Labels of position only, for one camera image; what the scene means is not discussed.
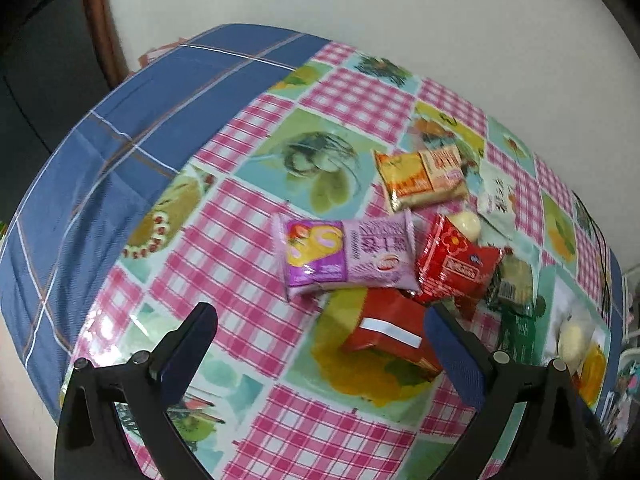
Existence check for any red flower biscuit packet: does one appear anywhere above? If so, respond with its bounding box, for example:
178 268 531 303
414 214 504 321

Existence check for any green edged clear biscuit packet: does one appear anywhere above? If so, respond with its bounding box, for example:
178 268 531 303
485 254 534 318

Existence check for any dark green snack packet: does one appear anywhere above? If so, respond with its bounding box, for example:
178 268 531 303
498 307 536 364

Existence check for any red box snack packet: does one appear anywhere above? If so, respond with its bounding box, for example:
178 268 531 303
342 288 442 379

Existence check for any purple cake snack packet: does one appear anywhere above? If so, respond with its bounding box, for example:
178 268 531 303
272 211 420 299

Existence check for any small round white candy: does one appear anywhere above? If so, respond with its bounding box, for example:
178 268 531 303
447 210 482 243

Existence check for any patchwork plastic tablecloth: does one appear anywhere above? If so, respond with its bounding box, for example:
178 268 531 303
75 42 611 479

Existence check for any teal cardboard box tray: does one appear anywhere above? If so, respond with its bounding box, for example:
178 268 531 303
532 264 611 468

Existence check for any orange cream cake packet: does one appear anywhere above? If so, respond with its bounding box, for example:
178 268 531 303
372 145 469 214

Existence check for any black cable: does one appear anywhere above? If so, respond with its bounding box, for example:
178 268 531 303
574 194 614 321

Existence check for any blue plaid cloth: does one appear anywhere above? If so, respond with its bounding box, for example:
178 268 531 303
1 24 326 417

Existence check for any yellow cake snack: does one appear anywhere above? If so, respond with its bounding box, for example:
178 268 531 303
574 344 606 408

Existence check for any clear round pastry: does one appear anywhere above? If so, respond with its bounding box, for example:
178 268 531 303
558 313 596 375

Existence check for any white persimmon snack packet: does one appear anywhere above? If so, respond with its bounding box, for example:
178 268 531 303
477 160 516 240

